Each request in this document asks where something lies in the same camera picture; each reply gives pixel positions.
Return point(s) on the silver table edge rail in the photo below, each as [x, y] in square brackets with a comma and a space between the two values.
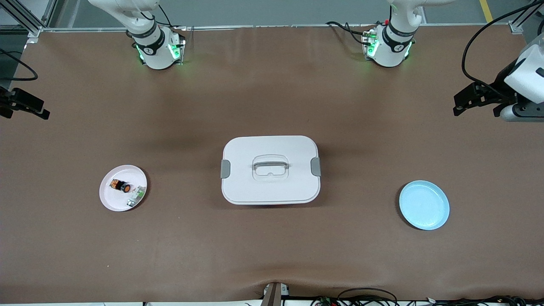
[276, 26]

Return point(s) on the gray box latch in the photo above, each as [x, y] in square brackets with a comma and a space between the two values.
[315, 166]
[225, 169]

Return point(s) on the metal table edge clamp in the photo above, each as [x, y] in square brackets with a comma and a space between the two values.
[274, 295]

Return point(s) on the white lidded storage box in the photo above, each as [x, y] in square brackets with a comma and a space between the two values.
[272, 189]

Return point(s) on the brown table mat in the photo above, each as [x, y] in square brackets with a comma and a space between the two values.
[272, 246]

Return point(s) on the aluminium frame post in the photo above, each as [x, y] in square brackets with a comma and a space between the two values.
[520, 23]
[25, 19]

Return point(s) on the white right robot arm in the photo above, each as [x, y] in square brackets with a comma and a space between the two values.
[155, 53]

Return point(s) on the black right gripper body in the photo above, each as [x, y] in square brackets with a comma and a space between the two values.
[6, 102]

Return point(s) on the pink round plate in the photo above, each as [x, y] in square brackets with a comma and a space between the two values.
[117, 199]

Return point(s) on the light blue round plate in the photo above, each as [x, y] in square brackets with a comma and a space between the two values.
[424, 206]

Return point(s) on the orange black switch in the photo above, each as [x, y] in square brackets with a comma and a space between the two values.
[121, 185]

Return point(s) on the green white small switch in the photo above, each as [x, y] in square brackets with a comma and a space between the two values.
[138, 193]

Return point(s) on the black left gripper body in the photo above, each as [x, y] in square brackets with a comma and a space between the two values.
[500, 85]

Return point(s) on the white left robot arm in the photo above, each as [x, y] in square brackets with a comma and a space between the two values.
[393, 51]

